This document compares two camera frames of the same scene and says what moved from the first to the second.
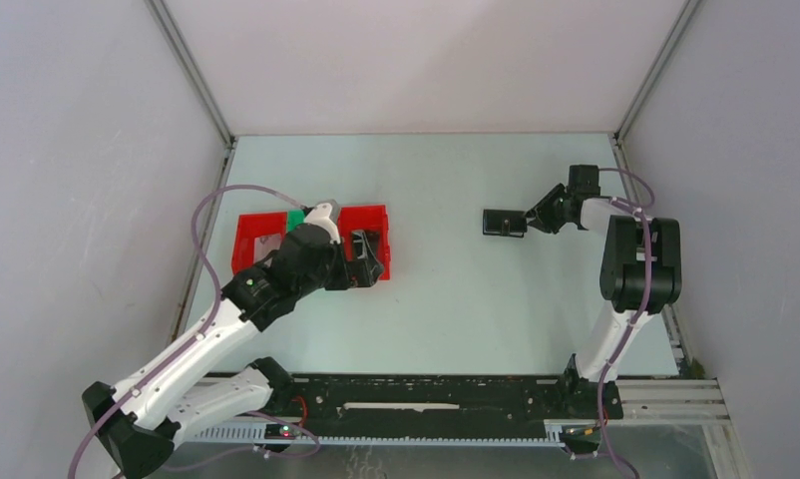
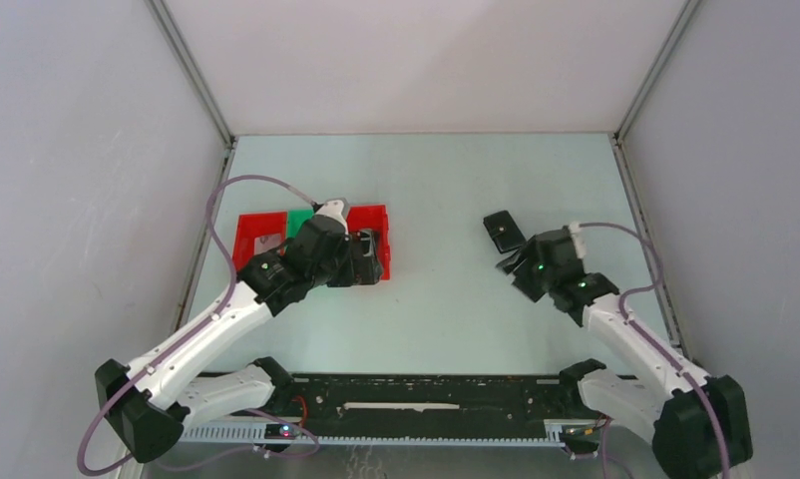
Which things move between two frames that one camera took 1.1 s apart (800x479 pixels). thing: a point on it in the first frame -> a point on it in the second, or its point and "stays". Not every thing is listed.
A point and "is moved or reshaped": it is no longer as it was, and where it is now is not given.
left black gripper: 361,272 stays
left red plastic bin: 250,227 stays
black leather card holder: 504,223 is moved or reshaped
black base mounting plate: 433,405 stays
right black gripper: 545,221 -> 524,282
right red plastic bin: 372,220 stays
